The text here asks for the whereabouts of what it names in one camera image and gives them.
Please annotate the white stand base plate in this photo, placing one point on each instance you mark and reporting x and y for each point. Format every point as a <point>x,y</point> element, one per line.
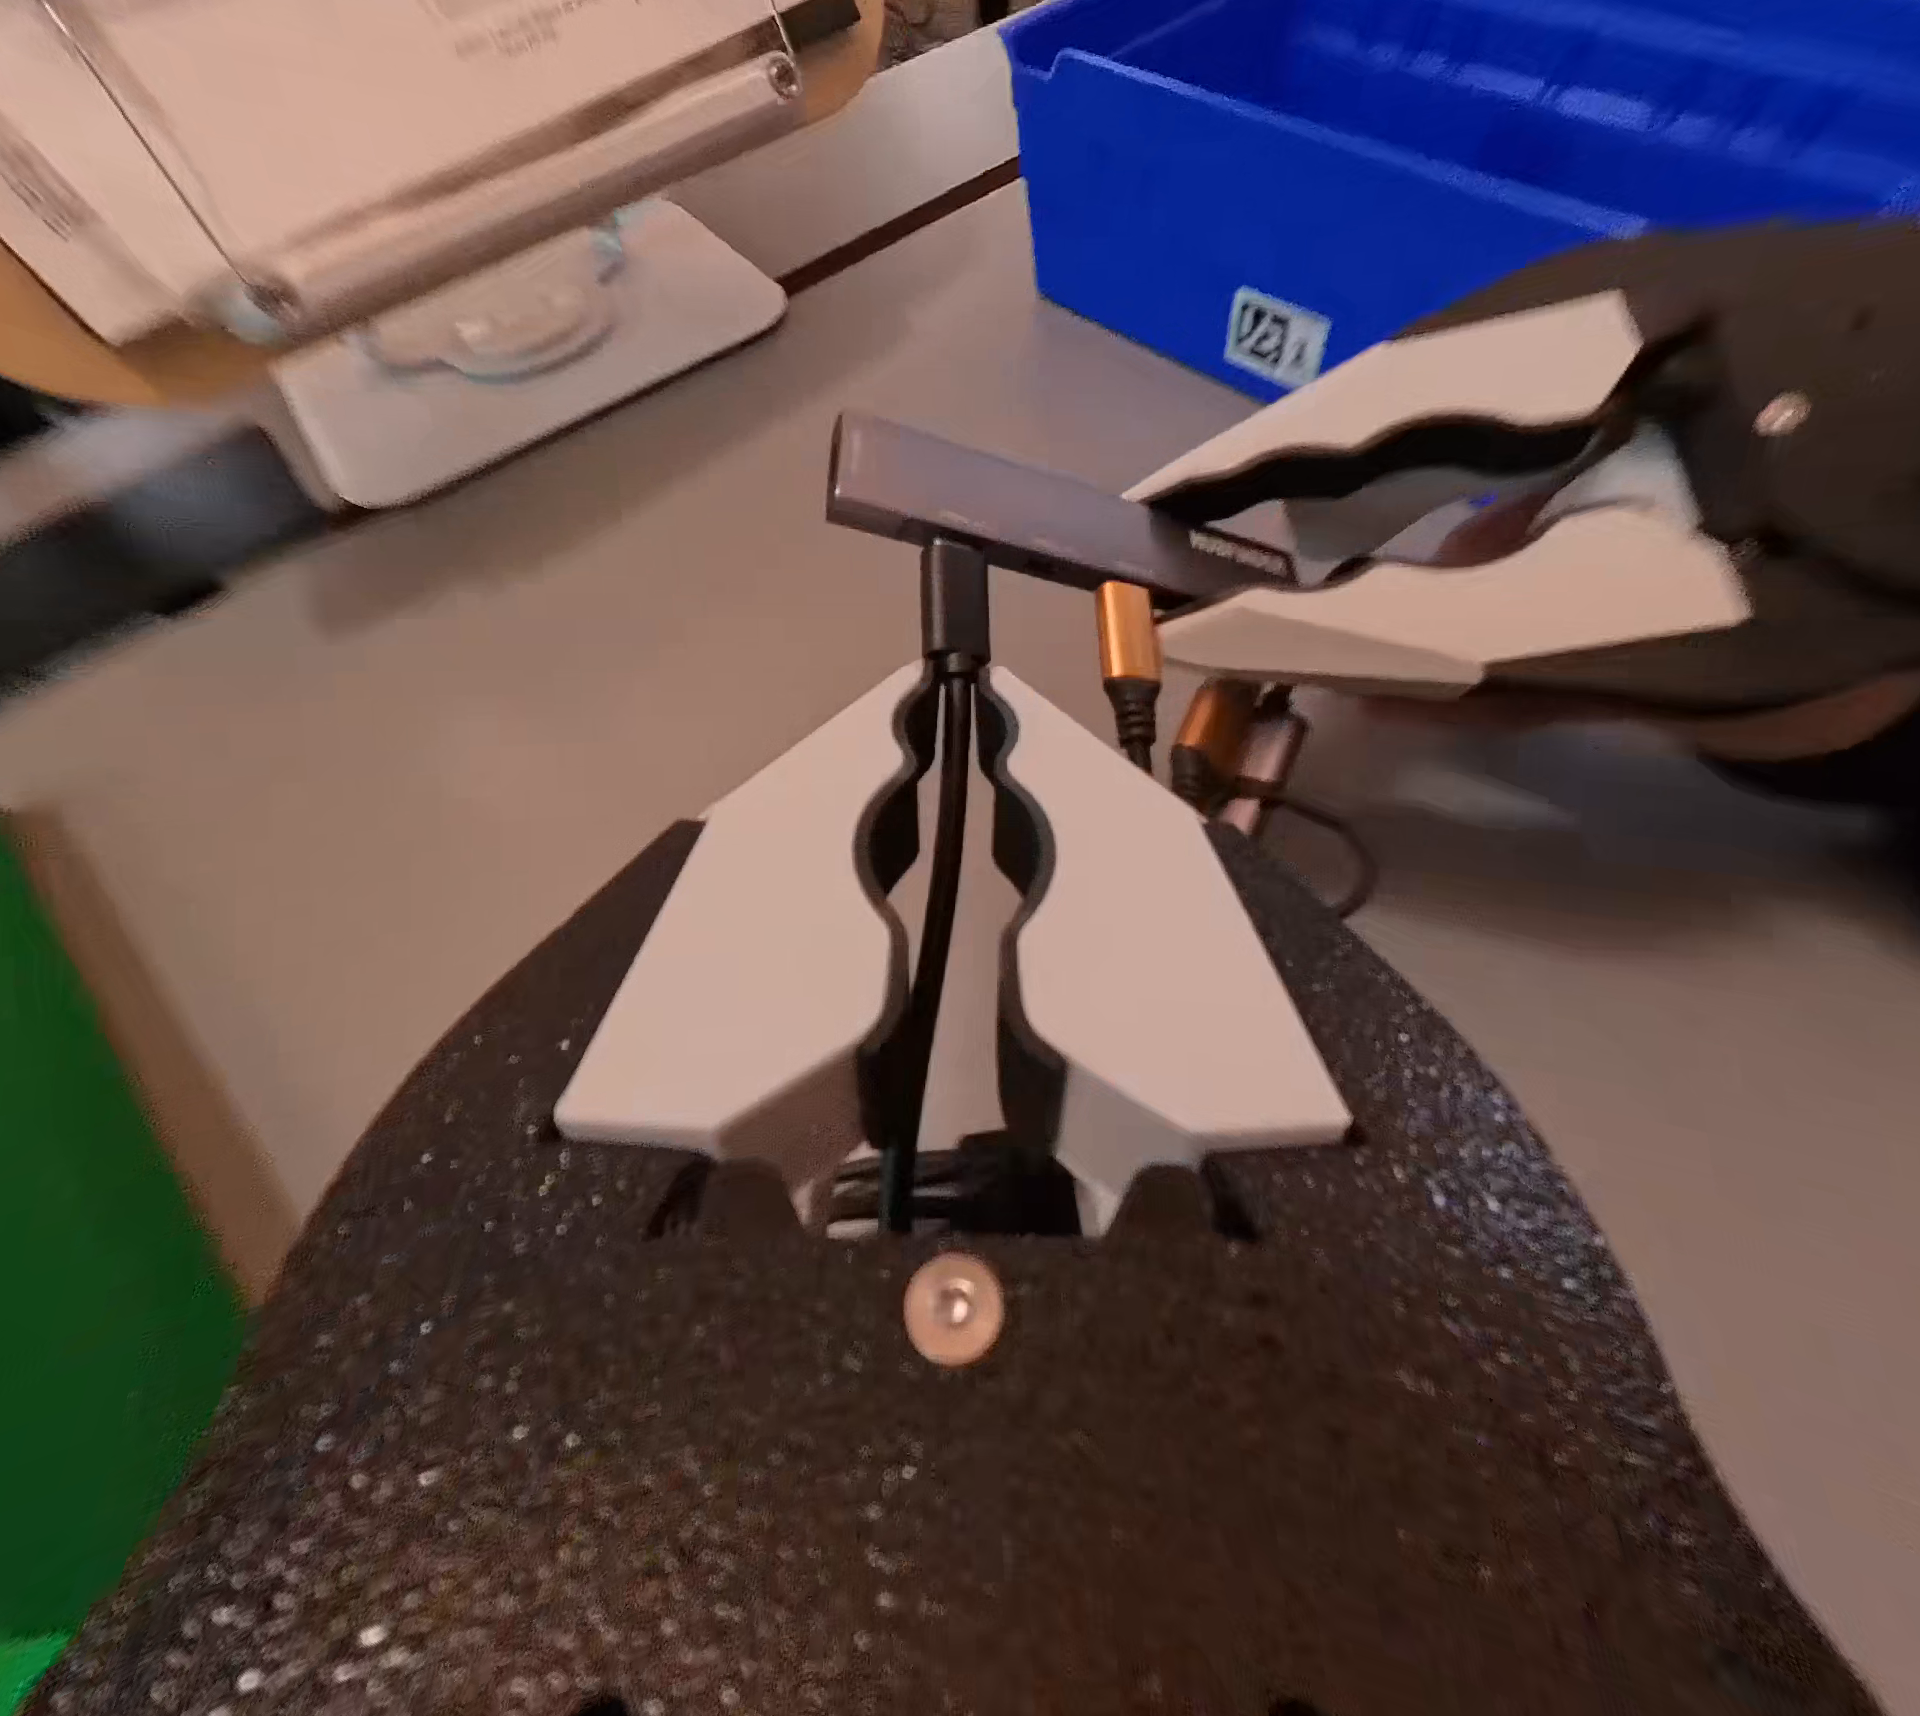
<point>674,321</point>

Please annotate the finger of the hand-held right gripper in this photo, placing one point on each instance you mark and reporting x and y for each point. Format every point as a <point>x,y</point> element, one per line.
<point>1471,374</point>
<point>1560,614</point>

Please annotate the grey desk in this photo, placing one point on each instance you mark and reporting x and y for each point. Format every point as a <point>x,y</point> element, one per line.
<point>524,696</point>

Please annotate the green plastic bin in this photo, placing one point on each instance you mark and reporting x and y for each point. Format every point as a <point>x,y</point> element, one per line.
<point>91,1221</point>

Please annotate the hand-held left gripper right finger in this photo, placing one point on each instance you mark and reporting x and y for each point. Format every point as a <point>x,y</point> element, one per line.
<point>1171,997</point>

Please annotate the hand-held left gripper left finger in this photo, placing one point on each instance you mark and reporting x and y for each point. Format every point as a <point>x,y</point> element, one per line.
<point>735,980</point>

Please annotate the blue plastic bin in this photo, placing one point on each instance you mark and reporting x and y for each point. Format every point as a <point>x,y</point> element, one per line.
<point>1171,201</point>

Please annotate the black flat bar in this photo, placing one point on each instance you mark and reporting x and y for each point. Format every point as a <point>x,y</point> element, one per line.
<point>135,547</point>

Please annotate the grey USB hub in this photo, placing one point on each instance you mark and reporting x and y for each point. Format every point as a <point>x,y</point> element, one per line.
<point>974,495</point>

